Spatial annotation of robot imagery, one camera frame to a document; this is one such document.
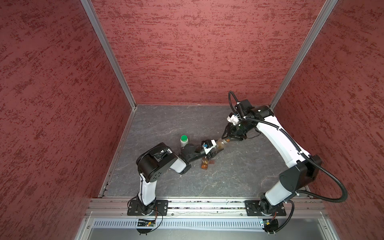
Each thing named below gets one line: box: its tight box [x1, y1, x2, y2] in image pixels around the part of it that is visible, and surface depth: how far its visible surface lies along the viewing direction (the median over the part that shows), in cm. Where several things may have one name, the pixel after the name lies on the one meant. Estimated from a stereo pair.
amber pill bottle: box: [216, 138, 228, 150], surface depth 79 cm
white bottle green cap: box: [180, 134, 189, 148], surface depth 92 cm
